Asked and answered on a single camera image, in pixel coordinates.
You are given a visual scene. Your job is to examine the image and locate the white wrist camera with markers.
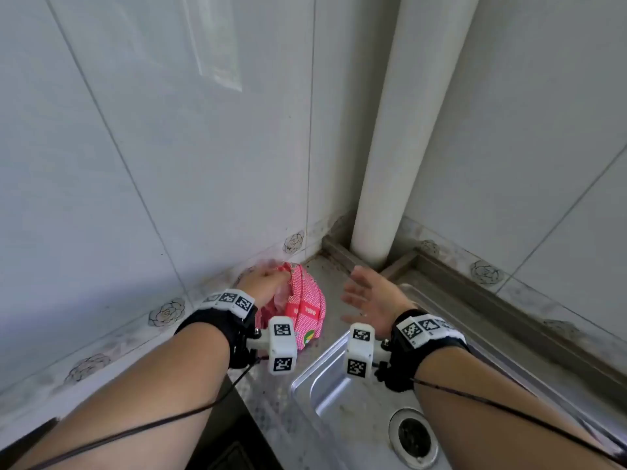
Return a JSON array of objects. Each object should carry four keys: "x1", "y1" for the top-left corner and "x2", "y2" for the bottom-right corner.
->
[
  {"x1": 345, "y1": 323, "x2": 393, "y2": 380},
  {"x1": 246, "y1": 316, "x2": 298, "y2": 375}
]

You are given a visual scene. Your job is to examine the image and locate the black cooktop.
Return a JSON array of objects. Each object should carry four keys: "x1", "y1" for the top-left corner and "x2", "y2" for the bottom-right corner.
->
[{"x1": 185, "y1": 374, "x2": 271, "y2": 470}]

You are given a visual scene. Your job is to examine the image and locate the pink checked plastic bag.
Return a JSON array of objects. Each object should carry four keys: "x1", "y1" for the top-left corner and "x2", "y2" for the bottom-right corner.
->
[{"x1": 255, "y1": 262, "x2": 327, "y2": 351}]

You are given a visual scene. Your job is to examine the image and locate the person's right hand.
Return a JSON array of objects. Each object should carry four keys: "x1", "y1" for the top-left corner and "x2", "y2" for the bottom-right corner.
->
[{"x1": 340, "y1": 265, "x2": 418, "y2": 337}]

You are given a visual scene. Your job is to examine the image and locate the round metal sink drain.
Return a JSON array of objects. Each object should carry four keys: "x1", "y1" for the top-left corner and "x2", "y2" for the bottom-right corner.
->
[{"x1": 389, "y1": 408, "x2": 440, "y2": 470}]

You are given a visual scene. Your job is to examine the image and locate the clear plastic sheet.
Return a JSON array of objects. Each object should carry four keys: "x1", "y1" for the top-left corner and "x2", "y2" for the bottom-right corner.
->
[{"x1": 180, "y1": 0, "x2": 244, "y2": 92}]

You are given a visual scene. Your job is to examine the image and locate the white vertical pipe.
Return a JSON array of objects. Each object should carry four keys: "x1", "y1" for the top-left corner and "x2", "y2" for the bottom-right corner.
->
[{"x1": 350, "y1": 0, "x2": 482, "y2": 270}]

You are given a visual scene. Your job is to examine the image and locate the person's right forearm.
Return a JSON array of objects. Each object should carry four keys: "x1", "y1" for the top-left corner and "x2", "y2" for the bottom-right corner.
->
[{"x1": 414, "y1": 345, "x2": 614, "y2": 470}]

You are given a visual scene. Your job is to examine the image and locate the black wrist strap with markers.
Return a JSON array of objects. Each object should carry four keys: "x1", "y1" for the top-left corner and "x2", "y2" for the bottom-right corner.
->
[
  {"x1": 174, "y1": 288, "x2": 259, "y2": 370},
  {"x1": 375, "y1": 308, "x2": 471, "y2": 393}
]

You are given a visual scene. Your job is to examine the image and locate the thin black cable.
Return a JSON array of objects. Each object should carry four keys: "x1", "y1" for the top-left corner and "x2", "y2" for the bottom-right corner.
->
[
  {"x1": 27, "y1": 356, "x2": 269, "y2": 470},
  {"x1": 410, "y1": 378, "x2": 627, "y2": 466}
]

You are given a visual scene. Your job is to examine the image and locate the person's left hand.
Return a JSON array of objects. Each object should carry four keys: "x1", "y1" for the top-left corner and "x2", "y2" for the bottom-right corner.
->
[{"x1": 235, "y1": 265, "x2": 293, "y2": 310}]

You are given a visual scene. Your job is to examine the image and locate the stainless steel sink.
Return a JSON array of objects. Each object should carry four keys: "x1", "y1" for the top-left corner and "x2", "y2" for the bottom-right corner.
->
[{"x1": 289, "y1": 281, "x2": 627, "y2": 470}]

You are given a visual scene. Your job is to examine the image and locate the person's left forearm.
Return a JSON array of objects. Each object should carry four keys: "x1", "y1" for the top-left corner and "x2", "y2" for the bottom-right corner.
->
[{"x1": 10, "y1": 322, "x2": 231, "y2": 470}]

